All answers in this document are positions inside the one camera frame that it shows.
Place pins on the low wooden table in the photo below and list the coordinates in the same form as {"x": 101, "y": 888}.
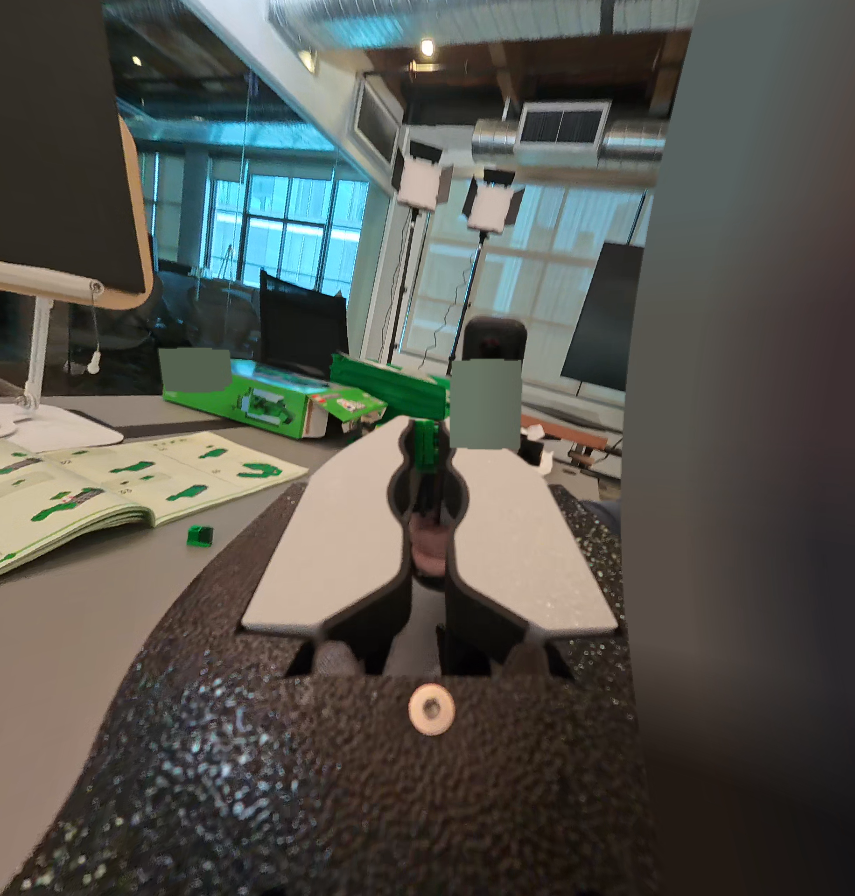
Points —
{"x": 574, "y": 434}

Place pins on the small green brick block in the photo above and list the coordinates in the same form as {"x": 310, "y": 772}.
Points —
{"x": 200, "y": 536}

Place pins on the white desk lamp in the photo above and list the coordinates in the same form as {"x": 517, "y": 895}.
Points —
{"x": 49, "y": 423}

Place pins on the green angled brick assembly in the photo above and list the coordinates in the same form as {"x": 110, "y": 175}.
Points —
{"x": 427, "y": 444}

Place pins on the black camera on pole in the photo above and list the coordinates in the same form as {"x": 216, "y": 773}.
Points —
{"x": 495, "y": 339}

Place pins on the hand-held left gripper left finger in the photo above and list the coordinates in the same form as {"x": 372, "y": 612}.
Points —
{"x": 329, "y": 546}

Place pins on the pale green instruction booklet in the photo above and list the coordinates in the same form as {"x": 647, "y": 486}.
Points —
{"x": 154, "y": 476}

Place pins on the black monitor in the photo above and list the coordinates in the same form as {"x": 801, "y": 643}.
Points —
{"x": 301, "y": 329}

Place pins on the black flag panel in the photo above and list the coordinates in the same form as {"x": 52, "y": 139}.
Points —
{"x": 602, "y": 315}

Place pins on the silver air duct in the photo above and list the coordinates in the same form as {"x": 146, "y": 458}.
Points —
{"x": 497, "y": 136}

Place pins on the black wood-edged board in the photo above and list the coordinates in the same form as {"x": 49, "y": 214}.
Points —
{"x": 49, "y": 140}

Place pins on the grey desk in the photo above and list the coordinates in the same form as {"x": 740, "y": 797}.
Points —
{"x": 84, "y": 630}

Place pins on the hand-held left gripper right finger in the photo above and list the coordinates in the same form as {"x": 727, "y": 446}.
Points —
{"x": 525, "y": 560}

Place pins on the green corrugated cardboard box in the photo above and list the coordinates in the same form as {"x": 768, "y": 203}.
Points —
{"x": 392, "y": 388}

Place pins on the studio light on stand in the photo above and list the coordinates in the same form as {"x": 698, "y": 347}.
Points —
{"x": 422, "y": 183}
{"x": 490, "y": 206}

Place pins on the green toy box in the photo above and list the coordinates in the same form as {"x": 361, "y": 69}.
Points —
{"x": 273, "y": 406}

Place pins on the person's leg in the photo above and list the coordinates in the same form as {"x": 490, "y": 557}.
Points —
{"x": 602, "y": 514}

